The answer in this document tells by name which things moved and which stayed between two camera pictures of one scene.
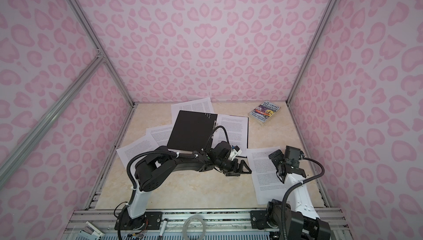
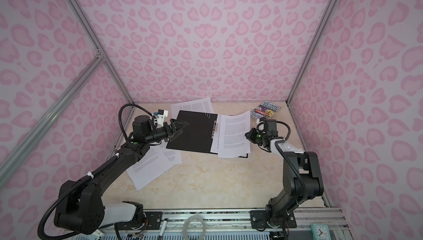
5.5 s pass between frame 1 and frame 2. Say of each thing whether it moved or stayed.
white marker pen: stayed
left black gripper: moved
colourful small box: stayed
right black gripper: moved
